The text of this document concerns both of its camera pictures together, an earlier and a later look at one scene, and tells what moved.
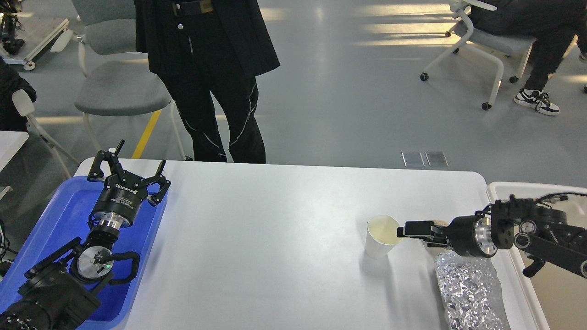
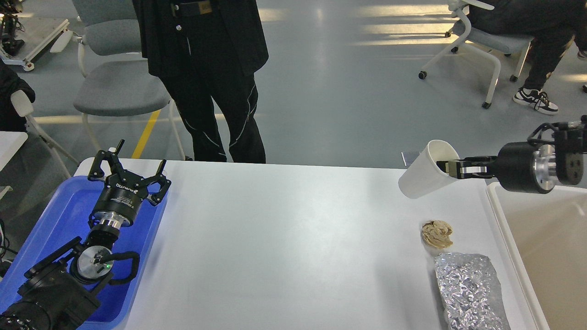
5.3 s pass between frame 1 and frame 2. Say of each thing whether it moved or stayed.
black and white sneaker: stayed
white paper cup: moved
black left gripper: stayed
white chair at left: stayed
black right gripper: moved
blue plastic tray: stayed
